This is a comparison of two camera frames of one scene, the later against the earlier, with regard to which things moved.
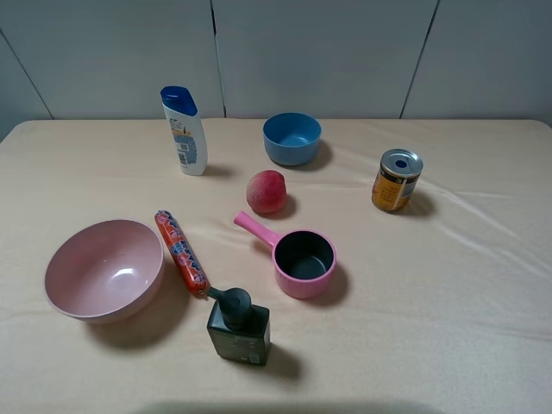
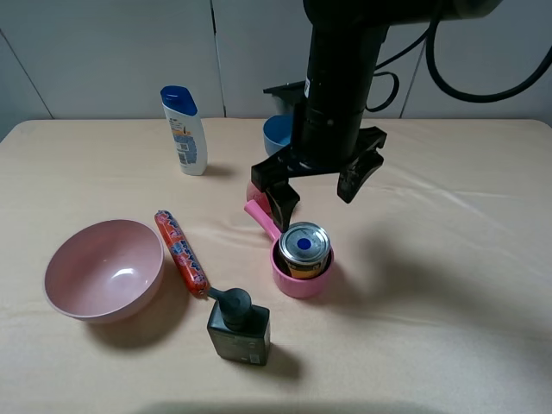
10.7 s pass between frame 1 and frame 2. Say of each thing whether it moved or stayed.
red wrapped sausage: stayed
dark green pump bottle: stayed
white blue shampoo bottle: stayed
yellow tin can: moved
